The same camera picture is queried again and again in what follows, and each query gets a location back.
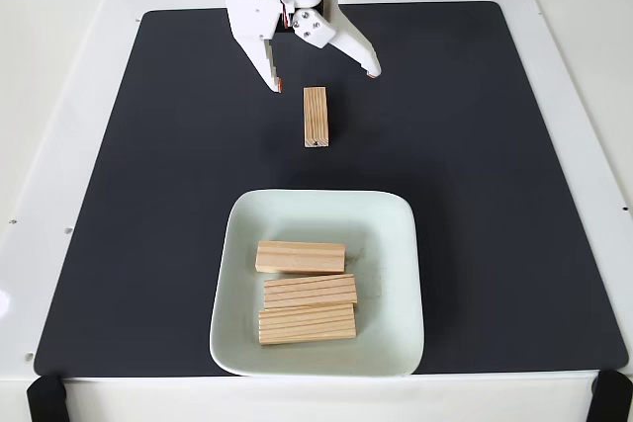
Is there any wooden block with number mark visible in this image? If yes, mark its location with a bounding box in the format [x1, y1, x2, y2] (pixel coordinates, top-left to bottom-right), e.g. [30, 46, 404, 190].
[303, 86, 330, 149]

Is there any smooth pale wooden block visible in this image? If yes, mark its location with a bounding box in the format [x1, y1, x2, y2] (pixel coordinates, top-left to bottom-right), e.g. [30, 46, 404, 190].
[254, 240, 347, 276]

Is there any grooved wooden block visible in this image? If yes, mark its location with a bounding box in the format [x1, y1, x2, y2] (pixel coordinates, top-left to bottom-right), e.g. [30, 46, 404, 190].
[263, 273, 359, 310]
[257, 303, 358, 347]

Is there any pale green square plate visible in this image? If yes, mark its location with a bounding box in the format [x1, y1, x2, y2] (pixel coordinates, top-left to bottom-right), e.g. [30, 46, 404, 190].
[208, 188, 426, 378]

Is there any black table mat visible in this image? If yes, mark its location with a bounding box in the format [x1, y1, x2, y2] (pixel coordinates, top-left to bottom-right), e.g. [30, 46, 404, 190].
[33, 0, 629, 378]

